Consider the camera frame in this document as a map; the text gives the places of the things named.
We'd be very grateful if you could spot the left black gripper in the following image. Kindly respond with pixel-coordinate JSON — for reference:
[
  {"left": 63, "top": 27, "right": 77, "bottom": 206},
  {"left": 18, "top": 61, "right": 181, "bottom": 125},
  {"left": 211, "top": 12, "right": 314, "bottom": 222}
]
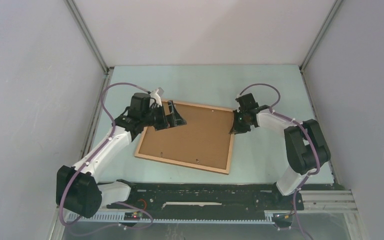
[{"left": 141, "top": 101, "right": 186, "bottom": 132}]

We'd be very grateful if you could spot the light wooden picture frame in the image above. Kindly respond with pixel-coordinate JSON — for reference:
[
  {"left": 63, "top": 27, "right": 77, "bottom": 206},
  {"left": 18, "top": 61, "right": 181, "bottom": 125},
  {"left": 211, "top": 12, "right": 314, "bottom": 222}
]
[{"left": 133, "top": 100, "right": 236, "bottom": 175}]

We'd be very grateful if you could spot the brown cardboard backing board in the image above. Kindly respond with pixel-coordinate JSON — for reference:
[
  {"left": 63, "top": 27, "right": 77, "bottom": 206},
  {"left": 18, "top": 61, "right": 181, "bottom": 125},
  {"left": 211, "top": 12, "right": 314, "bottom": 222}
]
[{"left": 138, "top": 103, "right": 233, "bottom": 170}]

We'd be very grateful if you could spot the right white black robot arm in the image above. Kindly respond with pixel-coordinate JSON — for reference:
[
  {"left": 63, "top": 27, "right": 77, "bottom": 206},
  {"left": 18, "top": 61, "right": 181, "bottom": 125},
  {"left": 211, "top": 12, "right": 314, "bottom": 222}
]
[{"left": 230, "top": 93, "right": 331, "bottom": 209}]

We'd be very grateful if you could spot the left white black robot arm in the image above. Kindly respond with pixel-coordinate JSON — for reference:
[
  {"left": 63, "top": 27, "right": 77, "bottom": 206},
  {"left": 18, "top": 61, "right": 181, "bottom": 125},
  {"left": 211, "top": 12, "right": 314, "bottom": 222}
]
[{"left": 56, "top": 90, "right": 187, "bottom": 218}]

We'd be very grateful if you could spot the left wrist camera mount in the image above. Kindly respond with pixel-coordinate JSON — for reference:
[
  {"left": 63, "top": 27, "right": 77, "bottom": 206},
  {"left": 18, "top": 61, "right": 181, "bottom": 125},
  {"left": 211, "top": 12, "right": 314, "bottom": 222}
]
[{"left": 149, "top": 87, "right": 164, "bottom": 107}]

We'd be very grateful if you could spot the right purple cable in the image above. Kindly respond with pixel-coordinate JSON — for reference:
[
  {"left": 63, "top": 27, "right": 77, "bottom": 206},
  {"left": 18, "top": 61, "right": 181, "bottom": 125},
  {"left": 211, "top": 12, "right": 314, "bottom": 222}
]
[{"left": 236, "top": 83, "right": 322, "bottom": 240}]

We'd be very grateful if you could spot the purple cable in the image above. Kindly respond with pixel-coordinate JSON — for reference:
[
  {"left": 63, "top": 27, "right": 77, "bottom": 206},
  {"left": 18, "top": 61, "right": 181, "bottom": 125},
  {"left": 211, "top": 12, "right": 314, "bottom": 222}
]
[
  {"left": 57, "top": 82, "right": 155, "bottom": 231},
  {"left": 236, "top": 83, "right": 322, "bottom": 240}
]

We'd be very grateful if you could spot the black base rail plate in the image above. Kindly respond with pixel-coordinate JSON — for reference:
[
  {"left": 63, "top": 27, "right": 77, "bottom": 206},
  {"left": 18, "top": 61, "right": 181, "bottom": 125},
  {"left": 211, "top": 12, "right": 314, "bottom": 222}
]
[{"left": 126, "top": 183, "right": 304, "bottom": 220}]

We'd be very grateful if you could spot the white toothed cable duct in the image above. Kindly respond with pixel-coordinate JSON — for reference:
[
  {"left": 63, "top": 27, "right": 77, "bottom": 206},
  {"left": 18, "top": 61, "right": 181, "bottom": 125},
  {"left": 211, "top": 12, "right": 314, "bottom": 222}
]
[{"left": 78, "top": 211, "right": 274, "bottom": 225}]

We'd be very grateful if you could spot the left aluminium corner post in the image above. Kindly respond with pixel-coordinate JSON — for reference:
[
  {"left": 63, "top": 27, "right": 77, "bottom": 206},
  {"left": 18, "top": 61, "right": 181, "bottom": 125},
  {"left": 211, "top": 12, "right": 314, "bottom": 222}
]
[{"left": 64, "top": 0, "right": 110, "bottom": 75}]

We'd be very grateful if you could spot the aluminium corner post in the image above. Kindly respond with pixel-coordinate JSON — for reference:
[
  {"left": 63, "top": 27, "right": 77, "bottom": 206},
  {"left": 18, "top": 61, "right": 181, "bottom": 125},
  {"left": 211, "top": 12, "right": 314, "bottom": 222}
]
[
  {"left": 299, "top": 0, "right": 345, "bottom": 74},
  {"left": 64, "top": 0, "right": 110, "bottom": 75}
]

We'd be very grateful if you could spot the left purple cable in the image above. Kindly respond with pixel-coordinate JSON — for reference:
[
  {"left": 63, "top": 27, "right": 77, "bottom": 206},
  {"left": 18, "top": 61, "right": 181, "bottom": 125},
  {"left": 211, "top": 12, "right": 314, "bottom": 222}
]
[{"left": 57, "top": 82, "right": 155, "bottom": 231}]

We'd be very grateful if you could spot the right aluminium corner post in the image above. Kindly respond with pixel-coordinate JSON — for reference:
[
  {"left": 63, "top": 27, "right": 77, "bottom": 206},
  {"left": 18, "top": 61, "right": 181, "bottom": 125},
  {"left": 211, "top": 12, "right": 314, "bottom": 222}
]
[{"left": 299, "top": 0, "right": 345, "bottom": 74}]

